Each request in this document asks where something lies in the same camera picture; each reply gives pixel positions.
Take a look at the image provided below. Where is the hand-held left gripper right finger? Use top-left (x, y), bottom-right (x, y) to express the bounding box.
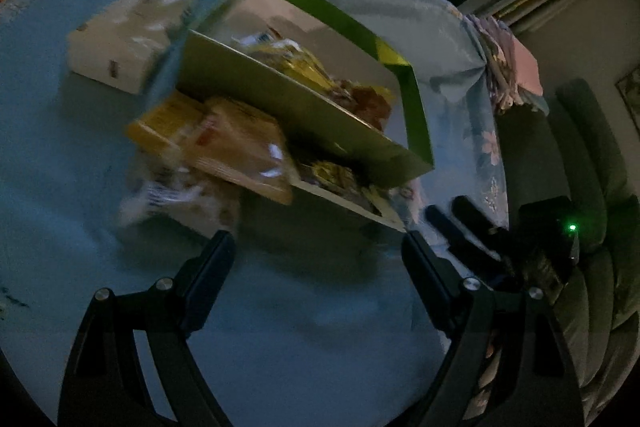
top-left (401, 231), bottom-right (583, 427)

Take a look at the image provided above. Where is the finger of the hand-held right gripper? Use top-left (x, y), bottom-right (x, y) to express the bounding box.
top-left (451, 195), bottom-right (522, 254)
top-left (425, 204), bottom-right (507, 279)

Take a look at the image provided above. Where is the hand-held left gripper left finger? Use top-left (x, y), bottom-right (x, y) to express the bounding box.
top-left (57, 229), bottom-right (237, 427)

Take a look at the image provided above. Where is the pale snack packet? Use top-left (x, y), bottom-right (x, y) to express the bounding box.
top-left (117, 162), bottom-right (242, 239)

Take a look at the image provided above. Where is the orange snack packet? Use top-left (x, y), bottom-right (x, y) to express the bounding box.
top-left (182, 97), bottom-right (297, 206)

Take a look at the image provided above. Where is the yellow green snack packet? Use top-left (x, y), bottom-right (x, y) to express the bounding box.
top-left (295, 159), bottom-right (372, 204)

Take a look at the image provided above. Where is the brown snack packet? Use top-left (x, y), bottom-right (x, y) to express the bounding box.
top-left (330, 79), bottom-right (396, 130)

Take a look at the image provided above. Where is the green cardboard box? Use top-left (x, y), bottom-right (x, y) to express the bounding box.
top-left (175, 0), bottom-right (435, 188)

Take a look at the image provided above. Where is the crinkled yellow snack packet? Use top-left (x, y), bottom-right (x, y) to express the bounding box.
top-left (250, 39), bottom-right (341, 92)

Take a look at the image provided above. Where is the dark green sofa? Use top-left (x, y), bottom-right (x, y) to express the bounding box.
top-left (544, 77), bottom-right (640, 410)

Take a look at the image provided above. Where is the folded pink floral cloth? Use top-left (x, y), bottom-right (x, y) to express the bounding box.
top-left (462, 13), bottom-right (549, 116)

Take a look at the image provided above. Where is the blue floral blanket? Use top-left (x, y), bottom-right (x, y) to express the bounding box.
top-left (0, 0), bottom-right (513, 427)

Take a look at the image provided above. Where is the white tissue pack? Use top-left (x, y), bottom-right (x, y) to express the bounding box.
top-left (67, 0), bottom-right (201, 96)

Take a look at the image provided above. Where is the framed wall picture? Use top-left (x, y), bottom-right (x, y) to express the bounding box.
top-left (615, 66), bottom-right (640, 130)

